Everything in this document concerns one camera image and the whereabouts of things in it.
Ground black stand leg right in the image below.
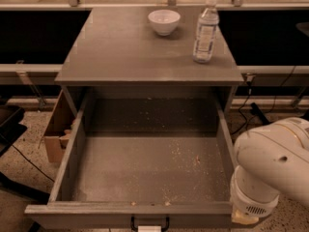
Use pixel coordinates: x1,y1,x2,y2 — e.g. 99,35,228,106
250,102,270,126

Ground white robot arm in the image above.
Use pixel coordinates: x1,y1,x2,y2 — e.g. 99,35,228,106
230,117,309,225

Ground clear plastic water bottle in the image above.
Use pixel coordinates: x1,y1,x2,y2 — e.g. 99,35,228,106
193,0,219,63

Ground black power adapter with cable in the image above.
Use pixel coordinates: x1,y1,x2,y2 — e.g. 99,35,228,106
230,81,252,135

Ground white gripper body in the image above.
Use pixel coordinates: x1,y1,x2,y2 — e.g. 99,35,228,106
230,166,280,218

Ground grey top drawer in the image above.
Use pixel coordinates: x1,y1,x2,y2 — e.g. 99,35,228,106
25,94,235,230

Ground black floor cable left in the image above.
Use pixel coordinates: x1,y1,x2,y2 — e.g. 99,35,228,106
11,144,56,184

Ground brown cardboard box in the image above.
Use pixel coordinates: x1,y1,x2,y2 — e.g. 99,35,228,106
43,93,75,163

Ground grey drawer cabinet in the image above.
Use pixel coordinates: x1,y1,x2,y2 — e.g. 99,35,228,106
56,6,242,114

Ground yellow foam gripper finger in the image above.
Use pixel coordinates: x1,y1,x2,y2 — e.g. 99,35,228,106
231,209,259,225

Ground white bowl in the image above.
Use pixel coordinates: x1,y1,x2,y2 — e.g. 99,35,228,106
148,10,181,36

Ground metal window rail frame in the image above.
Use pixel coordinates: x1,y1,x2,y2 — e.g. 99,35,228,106
0,0,309,108

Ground black chair base left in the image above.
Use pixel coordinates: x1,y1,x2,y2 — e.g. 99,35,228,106
0,111,53,232

